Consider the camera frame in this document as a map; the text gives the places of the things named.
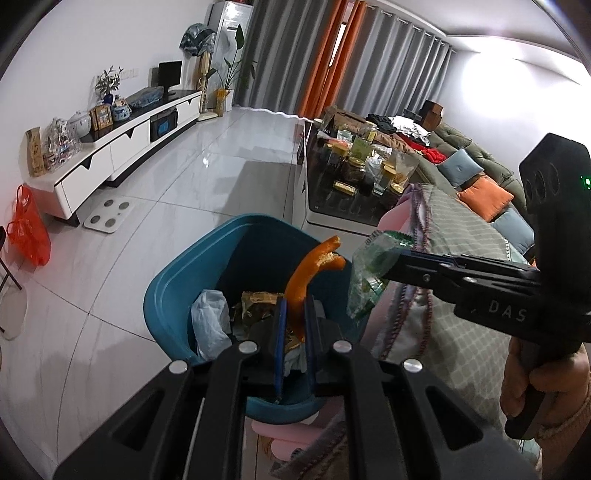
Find large blue cushion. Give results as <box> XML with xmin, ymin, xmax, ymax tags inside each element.
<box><xmin>492</xmin><ymin>210</ymin><xmax>536</xmax><ymax>254</ymax></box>

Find small blue cushion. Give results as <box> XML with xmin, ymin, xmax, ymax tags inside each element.
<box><xmin>436</xmin><ymin>149</ymin><xmax>483</xmax><ymax>188</ymax></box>

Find red clothing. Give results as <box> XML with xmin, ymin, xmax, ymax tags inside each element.
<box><xmin>406</xmin><ymin>143</ymin><xmax>451</xmax><ymax>164</ymax></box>

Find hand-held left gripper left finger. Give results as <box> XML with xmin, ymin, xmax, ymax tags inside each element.
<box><xmin>53</xmin><ymin>296</ymin><xmax>290</xmax><ymax>480</ymax></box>

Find blue plastic bin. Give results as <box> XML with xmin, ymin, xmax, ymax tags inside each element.
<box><xmin>143</xmin><ymin>213</ymin><xmax>370</xmax><ymax>424</ymax></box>

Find wooden coat stand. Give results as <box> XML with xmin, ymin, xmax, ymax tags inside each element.
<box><xmin>196</xmin><ymin>51</ymin><xmax>218</xmax><ymax>121</ymax></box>

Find blue vase with flowers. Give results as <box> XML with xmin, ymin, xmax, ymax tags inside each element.
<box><xmin>95</xmin><ymin>66</ymin><xmax>124</xmax><ymax>106</ymax></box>

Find white lidded jar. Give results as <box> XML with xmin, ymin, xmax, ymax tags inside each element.
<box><xmin>68</xmin><ymin>111</ymin><xmax>92</xmax><ymax>138</ymax></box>

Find orange curtain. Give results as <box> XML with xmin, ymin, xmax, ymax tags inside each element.
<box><xmin>298</xmin><ymin>0</ymin><xmax>368</xmax><ymax>118</ymax></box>

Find black glass coffee table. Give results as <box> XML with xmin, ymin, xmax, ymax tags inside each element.
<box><xmin>295</xmin><ymin>119</ymin><xmax>426</xmax><ymax>227</ymax></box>

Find pink plastic item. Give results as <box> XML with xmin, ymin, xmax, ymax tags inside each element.
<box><xmin>252</xmin><ymin>418</ymin><xmax>324</xmax><ymax>462</ymax></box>

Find brown cardboard boxes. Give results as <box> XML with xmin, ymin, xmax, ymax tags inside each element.
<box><xmin>420</xmin><ymin>100</ymin><xmax>444</xmax><ymax>130</ymax></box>

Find green clear snack wrapper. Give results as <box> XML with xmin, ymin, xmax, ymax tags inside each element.
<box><xmin>347</xmin><ymin>231</ymin><xmax>416</xmax><ymax>320</ymax></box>

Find pile of clothes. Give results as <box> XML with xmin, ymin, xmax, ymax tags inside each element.
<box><xmin>367</xmin><ymin>113</ymin><xmax>432</xmax><ymax>148</ymax></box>

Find leafy plant in yellow pot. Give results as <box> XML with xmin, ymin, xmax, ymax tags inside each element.
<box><xmin>206</xmin><ymin>25</ymin><xmax>257</xmax><ymax>116</ymax></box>

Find person's right forearm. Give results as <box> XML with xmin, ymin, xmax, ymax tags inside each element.
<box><xmin>538</xmin><ymin>401</ymin><xmax>591</xmax><ymax>467</ymax></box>

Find clear wrapped gift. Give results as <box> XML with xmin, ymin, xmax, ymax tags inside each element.
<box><xmin>44</xmin><ymin>117</ymin><xmax>81</xmax><ymax>164</ymax></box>

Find gold snack wrapper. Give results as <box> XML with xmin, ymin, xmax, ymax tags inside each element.
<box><xmin>233</xmin><ymin>291</ymin><xmax>287</xmax><ymax>333</ymax></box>

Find grey curtain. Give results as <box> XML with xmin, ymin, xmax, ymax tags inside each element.
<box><xmin>330</xmin><ymin>4</ymin><xmax>455</xmax><ymax>125</ymax></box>
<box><xmin>231</xmin><ymin>0</ymin><xmax>333</xmax><ymax>116</ymax></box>

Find blue patterned tray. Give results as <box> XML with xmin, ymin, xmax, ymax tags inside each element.
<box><xmin>127</xmin><ymin>86</ymin><xmax>165</xmax><ymax>109</ymax></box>

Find gold picture frame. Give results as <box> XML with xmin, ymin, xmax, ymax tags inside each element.
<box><xmin>90</xmin><ymin>104</ymin><xmax>114</xmax><ymax>130</ymax></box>

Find white crumpled paper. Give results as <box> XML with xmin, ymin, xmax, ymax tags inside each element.
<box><xmin>191</xmin><ymin>288</ymin><xmax>234</xmax><ymax>361</ymax></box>

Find orange cushion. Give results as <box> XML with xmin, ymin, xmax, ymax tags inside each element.
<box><xmin>457</xmin><ymin>175</ymin><xmax>515</xmax><ymax>222</ymax></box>

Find green and brown sofa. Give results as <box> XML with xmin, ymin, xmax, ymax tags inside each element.
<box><xmin>369</xmin><ymin>120</ymin><xmax>536</xmax><ymax>259</ymax></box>

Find clear bag of yellow snacks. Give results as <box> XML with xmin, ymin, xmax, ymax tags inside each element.
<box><xmin>381</xmin><ymin>150</ymin><xmax>419</xmax><ymax>195</ymax></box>

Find white bathroom scale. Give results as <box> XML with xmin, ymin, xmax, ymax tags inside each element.
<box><xmin>83</xmin><ymin>199</ymin><xmax>134</xmax><ymax>234</ymax></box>

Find orange peel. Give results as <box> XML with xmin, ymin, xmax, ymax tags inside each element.
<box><xmin>284</xmin><ymin>236</ymin><xmax>346</xmax><ymax>342</ymax></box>

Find white standing air conditioner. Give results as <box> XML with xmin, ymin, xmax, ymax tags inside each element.
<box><xmin>205</xmin><ymin>0</ymin><xmax>254</xmax><ymax>112</ymax></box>

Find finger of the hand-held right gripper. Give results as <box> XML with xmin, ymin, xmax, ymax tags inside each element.
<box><xmin>399</xmin><ymin>248</ymin><xmax>539</xmax><ymax>274</ymax></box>
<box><xmin>383</xmin><ymin>258</ymin><xmax>539</xmax><ymax>298</ymax></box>

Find black monitor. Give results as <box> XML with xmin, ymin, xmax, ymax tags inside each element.
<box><xmin>158</xmin><ymin>61</ymin><xmax>183</xmax><ymax>95</ymax></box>

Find cluttered coffee table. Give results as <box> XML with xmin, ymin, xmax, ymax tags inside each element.
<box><xmin>321</xmin><ymin>108</ymin><xmax>421</xmax><ymax>197</ymax></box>

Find person's right hand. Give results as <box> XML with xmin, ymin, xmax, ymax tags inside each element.
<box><xmin>501</xmin><ymin>342</ymin><xmax>591</xmax><ymax>429</ymax></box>

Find blue grey hanging clothing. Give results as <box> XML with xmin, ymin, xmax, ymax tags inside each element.
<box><xmin>179</xmin><ymin>23</ymin><xmax>218</xmax><ymax>56</ymax></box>

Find white tv cabinet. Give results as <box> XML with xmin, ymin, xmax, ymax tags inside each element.
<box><xmin>30</xmin><ymin>90</ymin><xmax>204</xmax><ymax>227</ymax></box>

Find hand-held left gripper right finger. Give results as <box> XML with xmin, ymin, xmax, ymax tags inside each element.
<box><xmin>305</xmin><ymin>295</ymin><xmax>520</xmax><ymax>480</ymax></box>

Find red plastic bag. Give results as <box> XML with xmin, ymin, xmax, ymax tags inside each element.
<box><xmin>7</xmin><ymin>185</ymin><xmax>51</xmax><ymax>266</ymax></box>

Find yellow printed box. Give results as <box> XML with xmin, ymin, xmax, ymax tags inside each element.
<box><xmin>25</xmin><ymin>128</ymin><xmax>47</xmax><ymax>177</ymax></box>

